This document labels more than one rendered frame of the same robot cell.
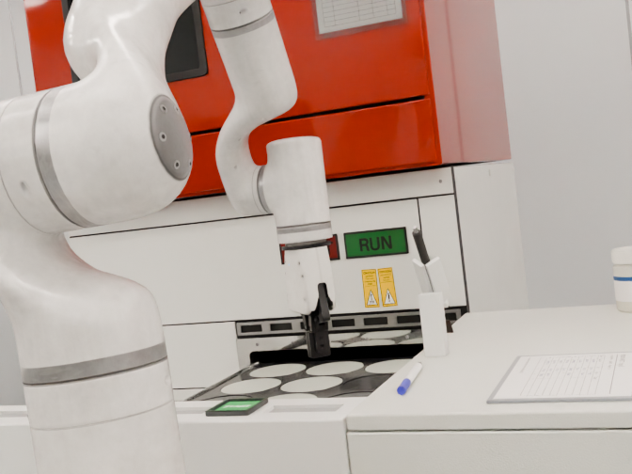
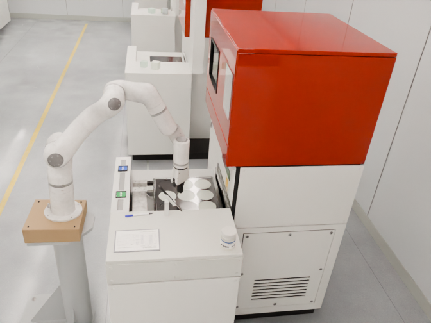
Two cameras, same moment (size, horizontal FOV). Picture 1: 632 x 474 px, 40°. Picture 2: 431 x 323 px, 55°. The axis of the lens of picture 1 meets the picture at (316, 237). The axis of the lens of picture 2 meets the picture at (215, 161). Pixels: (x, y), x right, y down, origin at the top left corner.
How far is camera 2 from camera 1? 2.04 m
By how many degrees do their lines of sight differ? 60
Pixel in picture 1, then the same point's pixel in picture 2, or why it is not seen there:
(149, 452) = (54, 198)
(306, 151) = (176, 146)
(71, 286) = (51, 170)
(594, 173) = not seen: outside the picture
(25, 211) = not seen: hidden behind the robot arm
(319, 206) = (177, 160)
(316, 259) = (174, 172)
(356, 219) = not seen: hidden behind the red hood
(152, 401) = (56, 192)
